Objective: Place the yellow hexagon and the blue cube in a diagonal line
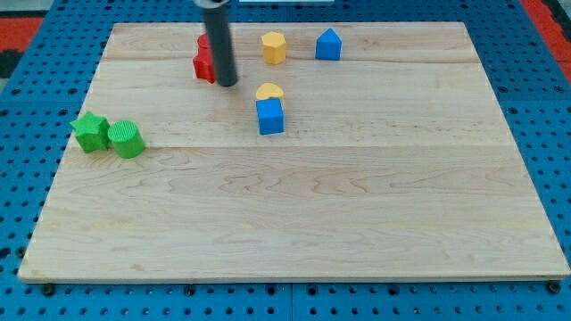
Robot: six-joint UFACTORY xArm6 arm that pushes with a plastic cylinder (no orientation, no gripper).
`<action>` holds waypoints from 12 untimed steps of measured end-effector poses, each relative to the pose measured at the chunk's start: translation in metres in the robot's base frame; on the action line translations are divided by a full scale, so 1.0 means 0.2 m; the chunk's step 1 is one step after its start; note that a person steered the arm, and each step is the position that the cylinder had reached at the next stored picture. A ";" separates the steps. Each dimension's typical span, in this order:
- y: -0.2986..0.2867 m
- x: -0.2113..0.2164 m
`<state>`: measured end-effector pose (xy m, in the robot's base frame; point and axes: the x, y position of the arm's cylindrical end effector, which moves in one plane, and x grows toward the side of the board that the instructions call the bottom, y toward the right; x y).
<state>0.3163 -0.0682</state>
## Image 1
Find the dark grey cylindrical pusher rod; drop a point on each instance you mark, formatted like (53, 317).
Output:
(217, 26)

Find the silver rod mount collar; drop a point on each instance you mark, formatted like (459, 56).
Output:
(210, 3)

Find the yellow hexagon block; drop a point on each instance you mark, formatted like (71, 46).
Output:
(274, 47)

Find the blue cube block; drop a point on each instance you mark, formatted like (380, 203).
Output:
(271, 117)

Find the red cylinder block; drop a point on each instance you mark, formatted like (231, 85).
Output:
(203, 41)

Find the red star block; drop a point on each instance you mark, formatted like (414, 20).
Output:
(203, 65)

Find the blue pentagon house block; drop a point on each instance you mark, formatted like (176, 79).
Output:
(328, 46)

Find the green cylinder block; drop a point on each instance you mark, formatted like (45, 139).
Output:
(126, 139)

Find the green star block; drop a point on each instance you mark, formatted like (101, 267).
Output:
(91, 132)

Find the light wooden board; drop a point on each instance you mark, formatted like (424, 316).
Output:
(396, 164)

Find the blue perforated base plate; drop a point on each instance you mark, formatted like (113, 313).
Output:
(49, 52)

